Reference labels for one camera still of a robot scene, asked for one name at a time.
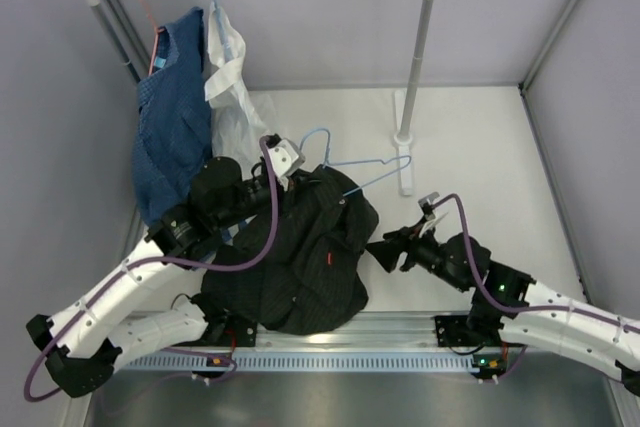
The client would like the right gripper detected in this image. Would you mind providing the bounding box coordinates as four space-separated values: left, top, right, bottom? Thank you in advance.
366 215 469 293

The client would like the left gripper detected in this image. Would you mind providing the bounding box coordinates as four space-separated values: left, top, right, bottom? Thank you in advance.
214 168 321 231

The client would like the blue wire hanger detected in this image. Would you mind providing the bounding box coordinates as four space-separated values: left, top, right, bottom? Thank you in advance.
299 127 415 197

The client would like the black pinstriped shirt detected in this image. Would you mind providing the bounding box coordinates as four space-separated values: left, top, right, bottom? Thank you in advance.
201 167 379 335

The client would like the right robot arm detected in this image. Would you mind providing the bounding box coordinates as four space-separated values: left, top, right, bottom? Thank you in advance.
367 227 639 394

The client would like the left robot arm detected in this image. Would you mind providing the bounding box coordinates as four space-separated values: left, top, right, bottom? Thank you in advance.
26 147 305 398

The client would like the white shirt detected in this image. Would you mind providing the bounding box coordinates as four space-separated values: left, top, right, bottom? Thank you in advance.
204 5 278 175

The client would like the blue checked shirt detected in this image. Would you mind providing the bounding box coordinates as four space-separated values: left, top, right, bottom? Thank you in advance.
132 7 213 227

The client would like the light blue hanger with shirt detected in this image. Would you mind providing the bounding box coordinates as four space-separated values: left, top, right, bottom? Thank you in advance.
212 0 234 62

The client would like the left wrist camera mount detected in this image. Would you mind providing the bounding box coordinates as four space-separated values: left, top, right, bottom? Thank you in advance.
266 135 306 191

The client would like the aluminium mounting rail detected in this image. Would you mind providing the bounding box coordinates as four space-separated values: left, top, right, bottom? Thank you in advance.
119 310 626 349

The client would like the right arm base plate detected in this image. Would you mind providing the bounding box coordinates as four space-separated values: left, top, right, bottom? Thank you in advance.
434 314 511 382

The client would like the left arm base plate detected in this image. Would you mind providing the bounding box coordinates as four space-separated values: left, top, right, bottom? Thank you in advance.
197 315 257 347

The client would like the slotted cable duct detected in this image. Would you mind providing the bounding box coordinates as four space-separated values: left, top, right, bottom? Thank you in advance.
125 352 479 373

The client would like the pink wire hanger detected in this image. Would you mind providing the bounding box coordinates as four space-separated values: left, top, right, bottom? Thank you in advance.
138 0 164 76

